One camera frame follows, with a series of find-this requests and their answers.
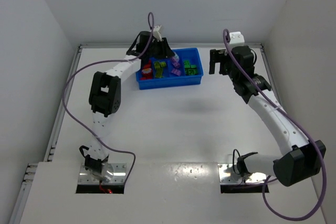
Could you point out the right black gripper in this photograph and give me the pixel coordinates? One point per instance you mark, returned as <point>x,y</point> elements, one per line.
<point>224,61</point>

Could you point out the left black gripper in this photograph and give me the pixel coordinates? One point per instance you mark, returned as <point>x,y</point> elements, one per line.
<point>163,51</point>

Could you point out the purple paw lego brick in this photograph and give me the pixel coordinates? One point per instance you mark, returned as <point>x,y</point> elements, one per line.
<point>175,58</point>

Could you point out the purple butterfly top brick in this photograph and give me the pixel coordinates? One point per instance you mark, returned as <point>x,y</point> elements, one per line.
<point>176,72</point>

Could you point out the lime long lego brick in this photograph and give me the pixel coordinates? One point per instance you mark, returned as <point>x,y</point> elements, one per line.
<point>159,73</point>

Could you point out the green curved lego brick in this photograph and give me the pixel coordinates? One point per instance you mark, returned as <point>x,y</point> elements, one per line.
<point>186,64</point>

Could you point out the red flower lego brick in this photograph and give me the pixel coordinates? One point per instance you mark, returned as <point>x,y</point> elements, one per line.
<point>146,74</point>

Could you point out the purple butterfly lego brick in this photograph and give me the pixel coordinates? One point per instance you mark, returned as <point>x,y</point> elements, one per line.
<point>176,64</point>

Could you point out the lime green lego stack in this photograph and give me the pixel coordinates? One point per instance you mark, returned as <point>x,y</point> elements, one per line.
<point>157,65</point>

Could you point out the red crown lego piece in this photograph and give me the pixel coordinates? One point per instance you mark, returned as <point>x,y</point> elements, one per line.
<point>147,65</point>

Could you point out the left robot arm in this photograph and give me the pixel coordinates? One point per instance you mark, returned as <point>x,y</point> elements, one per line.
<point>105,95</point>

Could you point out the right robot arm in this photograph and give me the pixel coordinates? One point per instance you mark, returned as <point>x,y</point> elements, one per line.
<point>299,159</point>

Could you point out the blue divided plastic bin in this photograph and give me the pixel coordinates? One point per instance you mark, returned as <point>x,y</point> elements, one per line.
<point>190,54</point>

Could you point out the white front board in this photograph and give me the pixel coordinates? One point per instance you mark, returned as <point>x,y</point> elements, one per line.
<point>154,193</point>

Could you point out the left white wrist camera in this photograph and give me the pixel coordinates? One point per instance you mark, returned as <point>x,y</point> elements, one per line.
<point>157,32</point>

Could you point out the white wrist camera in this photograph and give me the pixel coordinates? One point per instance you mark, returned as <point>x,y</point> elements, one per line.
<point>236,39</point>
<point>157,32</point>

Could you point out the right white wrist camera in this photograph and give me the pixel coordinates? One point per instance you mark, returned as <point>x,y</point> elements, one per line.
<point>236,39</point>

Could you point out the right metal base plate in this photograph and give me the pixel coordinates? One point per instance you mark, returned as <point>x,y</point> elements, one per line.
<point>227,176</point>

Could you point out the metal base plate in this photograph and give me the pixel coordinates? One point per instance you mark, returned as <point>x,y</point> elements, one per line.
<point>111,174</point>
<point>227,176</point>

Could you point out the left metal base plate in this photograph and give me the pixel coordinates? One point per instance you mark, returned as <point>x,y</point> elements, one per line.
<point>111,174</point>

